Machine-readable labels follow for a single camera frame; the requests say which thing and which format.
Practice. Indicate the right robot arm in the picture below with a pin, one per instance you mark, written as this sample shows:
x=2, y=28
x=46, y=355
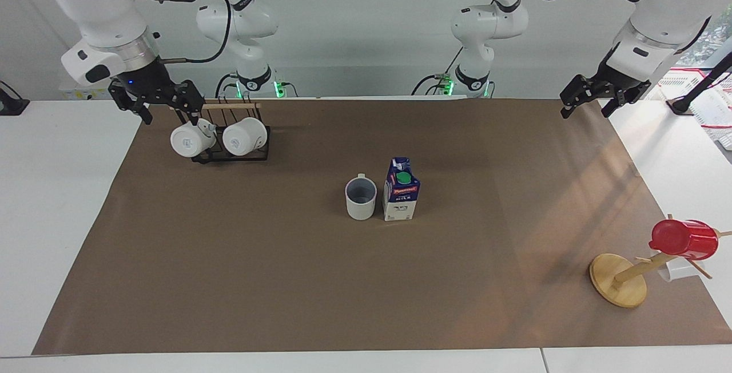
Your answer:
x=103, y=7

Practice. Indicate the white plastic basket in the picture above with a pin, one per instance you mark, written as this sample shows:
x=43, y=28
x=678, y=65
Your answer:
x=715, y=110

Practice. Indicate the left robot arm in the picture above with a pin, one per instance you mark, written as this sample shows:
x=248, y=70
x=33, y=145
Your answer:
x=657, y=12

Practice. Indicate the blue and white milk carton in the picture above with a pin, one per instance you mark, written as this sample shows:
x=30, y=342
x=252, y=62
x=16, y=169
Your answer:
x=400, y=198

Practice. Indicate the grey-lined white mug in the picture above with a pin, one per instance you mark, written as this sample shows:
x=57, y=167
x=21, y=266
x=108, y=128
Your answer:
x=360, y=207

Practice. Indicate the red cup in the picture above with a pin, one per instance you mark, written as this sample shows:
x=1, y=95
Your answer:
x=686, y=239

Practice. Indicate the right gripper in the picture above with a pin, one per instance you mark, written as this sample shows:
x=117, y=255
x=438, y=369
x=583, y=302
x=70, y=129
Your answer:
x=146, y=81

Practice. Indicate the black stand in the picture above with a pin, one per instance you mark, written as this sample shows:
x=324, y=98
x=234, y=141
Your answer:
x=700, y=87
x=10, y=104

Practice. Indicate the wooden mug tree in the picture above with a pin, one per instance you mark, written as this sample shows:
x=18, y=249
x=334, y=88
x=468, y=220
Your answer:
x=617, y=281

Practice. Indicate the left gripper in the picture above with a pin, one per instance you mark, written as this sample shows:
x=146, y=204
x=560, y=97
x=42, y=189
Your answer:
x=620, y=78

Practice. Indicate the white cup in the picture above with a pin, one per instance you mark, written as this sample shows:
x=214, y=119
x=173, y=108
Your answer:
x=189, y=139
x=675, y=273
x=243, y=137

